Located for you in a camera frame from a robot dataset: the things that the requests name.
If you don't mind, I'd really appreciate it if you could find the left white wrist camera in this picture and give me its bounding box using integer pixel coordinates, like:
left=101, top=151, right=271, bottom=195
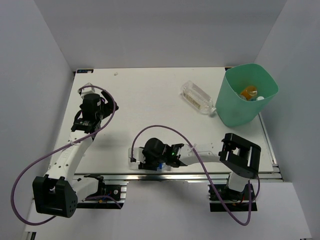
left=77, top=82, right=97, bottom=99

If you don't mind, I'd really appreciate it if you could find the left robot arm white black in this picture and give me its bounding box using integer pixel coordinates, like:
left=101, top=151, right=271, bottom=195
left=32, top=89, right=119, bottom=218

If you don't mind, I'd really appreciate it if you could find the green plastic bin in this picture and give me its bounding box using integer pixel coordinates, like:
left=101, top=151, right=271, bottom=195
left=215, top=63, right=279, bottom=127

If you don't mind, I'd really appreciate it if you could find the orange juice bottle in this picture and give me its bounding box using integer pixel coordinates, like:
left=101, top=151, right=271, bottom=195
left=239, top=85, right=258, bottom=101

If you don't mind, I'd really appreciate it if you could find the large clear square bottle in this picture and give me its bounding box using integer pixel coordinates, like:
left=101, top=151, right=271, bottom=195
left=180, top=81, right=216, bottom=116

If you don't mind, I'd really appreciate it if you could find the clear bottle blue green label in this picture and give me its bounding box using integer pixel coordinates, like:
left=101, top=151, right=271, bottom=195
left=250, top=96, right=265, bottom=102

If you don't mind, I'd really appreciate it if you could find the clear bottle dark blue label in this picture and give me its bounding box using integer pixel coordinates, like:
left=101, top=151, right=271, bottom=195
left=128, top=161, right=172, bottom=173

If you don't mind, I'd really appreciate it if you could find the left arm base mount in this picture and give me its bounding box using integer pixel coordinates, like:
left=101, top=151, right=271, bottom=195
left=71, top=174, right=128, bottom=210

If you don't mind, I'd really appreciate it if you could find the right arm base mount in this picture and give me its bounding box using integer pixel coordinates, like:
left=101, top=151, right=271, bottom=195
left=208, top=184, right=258, bottom=213

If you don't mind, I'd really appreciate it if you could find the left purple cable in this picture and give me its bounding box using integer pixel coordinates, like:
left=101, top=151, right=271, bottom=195
left=10, top=85, right=116, bottom=226

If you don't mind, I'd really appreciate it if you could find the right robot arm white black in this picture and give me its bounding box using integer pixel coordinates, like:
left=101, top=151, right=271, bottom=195
left=129, top=133, right=261, bottom=200

